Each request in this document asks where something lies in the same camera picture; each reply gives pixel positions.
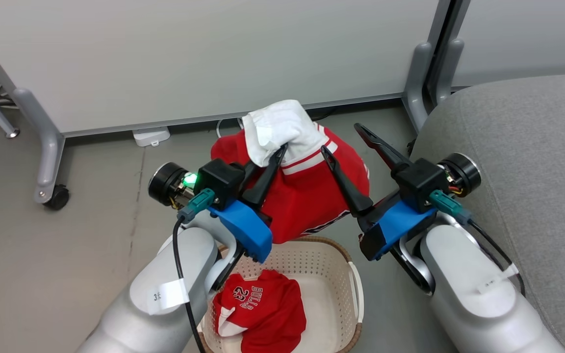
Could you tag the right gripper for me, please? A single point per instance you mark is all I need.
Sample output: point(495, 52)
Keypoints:
point(461, 174)

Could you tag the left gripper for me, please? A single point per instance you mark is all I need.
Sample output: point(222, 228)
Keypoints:
point(167, 184)

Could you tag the red jersey with white lining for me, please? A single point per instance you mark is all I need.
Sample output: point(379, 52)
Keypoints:
point(307, 196)

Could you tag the red Bulls 23 jersey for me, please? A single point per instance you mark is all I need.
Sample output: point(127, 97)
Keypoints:
point(272, 318)

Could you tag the robot left arm white grey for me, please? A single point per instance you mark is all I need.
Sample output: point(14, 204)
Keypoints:
point(130, 318)

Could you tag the robot right arm white grey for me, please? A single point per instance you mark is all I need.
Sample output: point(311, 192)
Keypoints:
point(459, 304)

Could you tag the cream perforated laundry basket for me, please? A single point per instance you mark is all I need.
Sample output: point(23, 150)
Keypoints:
point(326, 294)

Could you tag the small black foot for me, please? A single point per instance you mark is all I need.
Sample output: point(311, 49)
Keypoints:
point(410, 147)

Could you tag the white power adapter box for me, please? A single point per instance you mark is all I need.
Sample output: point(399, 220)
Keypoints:
point(151, 136)

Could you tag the wide white partition panel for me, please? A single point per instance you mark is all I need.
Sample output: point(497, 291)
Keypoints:
point(189, 49)

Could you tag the grey fabric sofa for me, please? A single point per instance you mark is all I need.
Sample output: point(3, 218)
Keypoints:
point(532, 147)

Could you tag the black caster wheel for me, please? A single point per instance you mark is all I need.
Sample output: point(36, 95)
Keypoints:
point(58, 197)

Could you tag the grey partition leg with caster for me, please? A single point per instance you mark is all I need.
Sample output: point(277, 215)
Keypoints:
point(47, 147)

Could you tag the narrow white partition panel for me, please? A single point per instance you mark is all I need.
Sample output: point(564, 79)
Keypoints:
point(532, 34)

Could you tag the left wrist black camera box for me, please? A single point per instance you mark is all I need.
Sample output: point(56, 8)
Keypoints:
point(221, 179)

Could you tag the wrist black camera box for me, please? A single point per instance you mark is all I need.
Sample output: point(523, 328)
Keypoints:
point(417, 184)
point(221, 179)

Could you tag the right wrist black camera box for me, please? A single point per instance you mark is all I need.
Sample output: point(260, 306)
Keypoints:
point(417, 184)

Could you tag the right wrist blue camera mount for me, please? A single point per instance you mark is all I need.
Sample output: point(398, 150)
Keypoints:
point(400, 220)

